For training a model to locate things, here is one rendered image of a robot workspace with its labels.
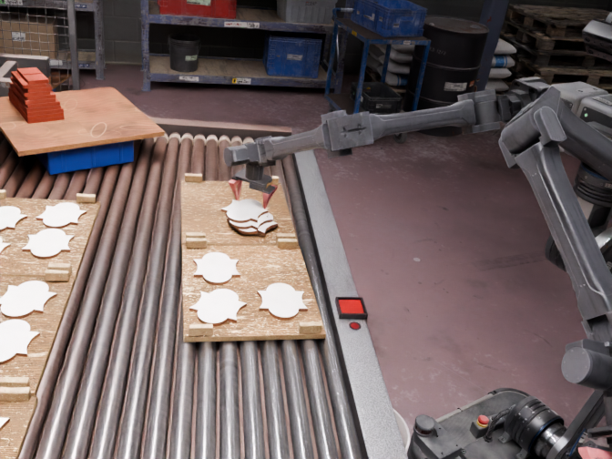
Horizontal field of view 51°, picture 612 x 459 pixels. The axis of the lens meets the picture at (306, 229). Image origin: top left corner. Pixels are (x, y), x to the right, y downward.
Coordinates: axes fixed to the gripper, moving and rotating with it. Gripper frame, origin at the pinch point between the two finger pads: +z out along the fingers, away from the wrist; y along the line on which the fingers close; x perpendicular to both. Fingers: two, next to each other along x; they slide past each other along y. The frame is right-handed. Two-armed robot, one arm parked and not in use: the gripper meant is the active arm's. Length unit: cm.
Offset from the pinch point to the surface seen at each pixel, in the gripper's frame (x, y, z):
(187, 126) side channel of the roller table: 50, -53, 6
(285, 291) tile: -33.7, 26.9, 2.9
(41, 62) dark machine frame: 62, -136, 2
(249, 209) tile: -4.0, 1.5, 0.5
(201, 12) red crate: 335, -208, 40
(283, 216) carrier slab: 5.5, 9.4, 4.9
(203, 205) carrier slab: -2.5, -15.6, 5.4
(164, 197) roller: -2.2, -30.6, 7.3
